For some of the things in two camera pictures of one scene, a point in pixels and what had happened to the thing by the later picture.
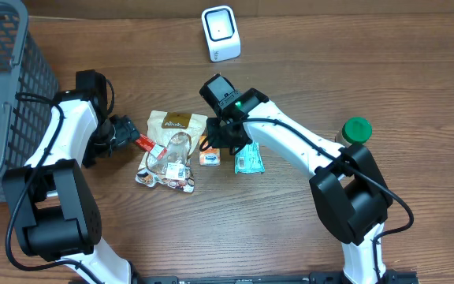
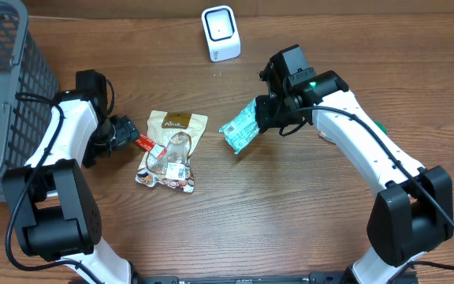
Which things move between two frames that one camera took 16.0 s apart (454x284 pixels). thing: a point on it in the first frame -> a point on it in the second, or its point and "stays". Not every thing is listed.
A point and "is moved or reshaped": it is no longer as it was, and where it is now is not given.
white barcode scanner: (221, 32) stays
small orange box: (210, 156) -> (323, 134)
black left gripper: (128, 132) stays
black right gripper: (227, 135) -> (264, 114)
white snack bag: (179, 132) stays
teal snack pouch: (248, 159) is moved or reshaped
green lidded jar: (354, 131) is moved or reshaped
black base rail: (317, 278) stays
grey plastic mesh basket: (15, 87) stays
